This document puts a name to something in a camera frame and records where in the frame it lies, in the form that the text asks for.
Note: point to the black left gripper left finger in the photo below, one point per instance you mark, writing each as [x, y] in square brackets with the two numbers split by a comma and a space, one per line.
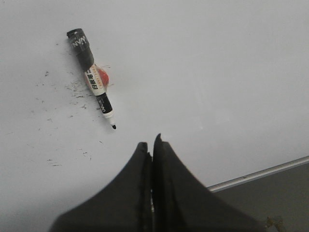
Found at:
[124, 205]

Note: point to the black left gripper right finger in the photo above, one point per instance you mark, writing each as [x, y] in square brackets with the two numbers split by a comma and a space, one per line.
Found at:
[183, 204]

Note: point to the black white whiteboard marker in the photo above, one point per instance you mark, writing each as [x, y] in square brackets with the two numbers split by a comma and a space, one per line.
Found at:
[95, 77]

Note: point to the white whiteboard with aluminium frame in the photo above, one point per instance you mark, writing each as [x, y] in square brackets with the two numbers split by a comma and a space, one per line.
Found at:
[225, 82]

